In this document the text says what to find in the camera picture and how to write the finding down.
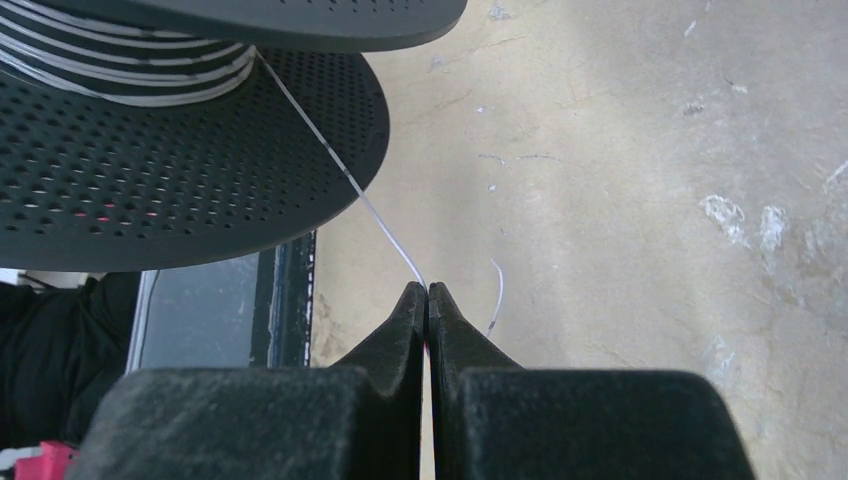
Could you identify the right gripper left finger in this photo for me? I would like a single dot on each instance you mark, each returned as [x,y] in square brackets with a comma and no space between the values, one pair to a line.
[359,418]

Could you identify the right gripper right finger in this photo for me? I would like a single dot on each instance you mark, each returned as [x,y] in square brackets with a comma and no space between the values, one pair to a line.
[494,419]

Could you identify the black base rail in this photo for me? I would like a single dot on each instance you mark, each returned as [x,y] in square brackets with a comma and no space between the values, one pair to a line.
[284,298]

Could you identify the aluminium frame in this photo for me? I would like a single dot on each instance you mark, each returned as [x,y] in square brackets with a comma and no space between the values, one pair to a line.
[200,316]

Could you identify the black cable spool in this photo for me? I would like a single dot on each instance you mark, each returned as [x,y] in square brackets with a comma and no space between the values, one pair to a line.
[143,135]

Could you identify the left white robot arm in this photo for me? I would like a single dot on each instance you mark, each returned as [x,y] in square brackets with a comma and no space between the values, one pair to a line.
[61,352]

